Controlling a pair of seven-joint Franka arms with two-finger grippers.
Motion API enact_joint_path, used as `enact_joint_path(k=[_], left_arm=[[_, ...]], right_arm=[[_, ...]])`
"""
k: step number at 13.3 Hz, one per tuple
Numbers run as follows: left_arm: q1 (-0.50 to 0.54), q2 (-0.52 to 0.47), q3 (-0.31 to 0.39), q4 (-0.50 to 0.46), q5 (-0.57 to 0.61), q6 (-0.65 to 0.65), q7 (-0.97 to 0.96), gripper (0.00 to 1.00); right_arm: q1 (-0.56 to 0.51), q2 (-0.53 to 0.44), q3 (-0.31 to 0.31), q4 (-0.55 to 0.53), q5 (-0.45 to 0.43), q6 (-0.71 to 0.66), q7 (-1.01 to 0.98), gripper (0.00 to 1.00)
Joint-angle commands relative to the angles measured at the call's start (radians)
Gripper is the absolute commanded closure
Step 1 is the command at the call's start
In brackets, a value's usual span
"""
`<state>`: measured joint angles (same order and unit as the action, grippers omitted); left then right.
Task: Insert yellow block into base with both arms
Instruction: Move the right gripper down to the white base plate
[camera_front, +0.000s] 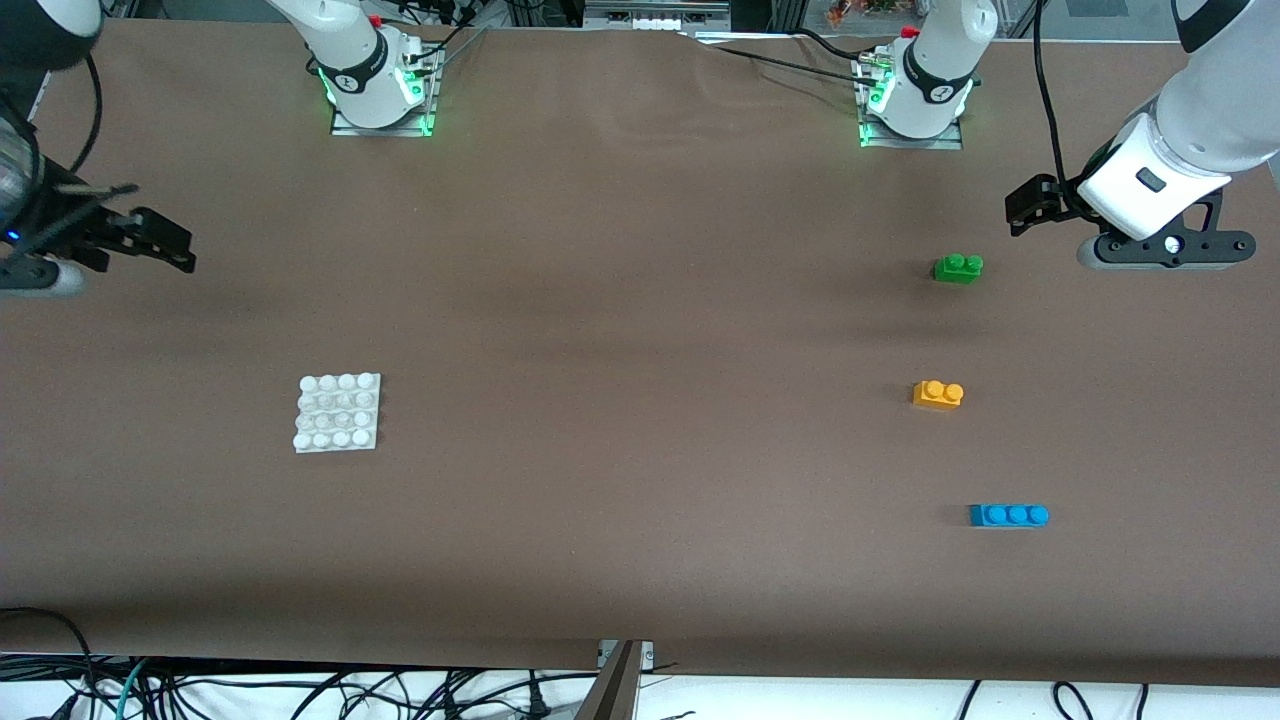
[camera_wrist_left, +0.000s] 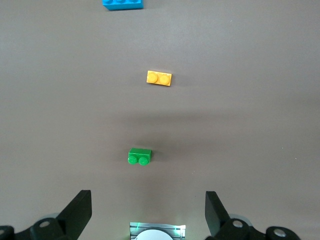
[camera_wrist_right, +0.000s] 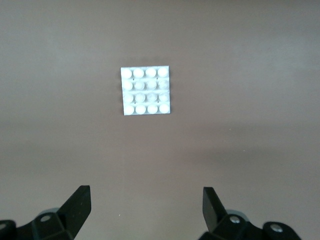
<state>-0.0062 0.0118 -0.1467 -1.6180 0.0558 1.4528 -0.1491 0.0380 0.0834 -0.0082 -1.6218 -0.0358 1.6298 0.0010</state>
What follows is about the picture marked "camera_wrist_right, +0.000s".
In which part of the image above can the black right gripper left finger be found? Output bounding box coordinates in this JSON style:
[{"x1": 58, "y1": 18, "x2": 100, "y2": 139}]
[{"x1": 0, "y1": 185, "x2": 92, "y2": 240}]

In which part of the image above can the white studded base plate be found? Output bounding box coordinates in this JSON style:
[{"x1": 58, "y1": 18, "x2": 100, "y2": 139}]
[{"x1": 120, "y1": 65, "x2": 173, "y2": 116}]

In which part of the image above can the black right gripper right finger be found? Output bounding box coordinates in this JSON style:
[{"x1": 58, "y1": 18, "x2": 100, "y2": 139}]
[{"x1": 198, "y1": 186, "x2": 303, "y2": 240}]

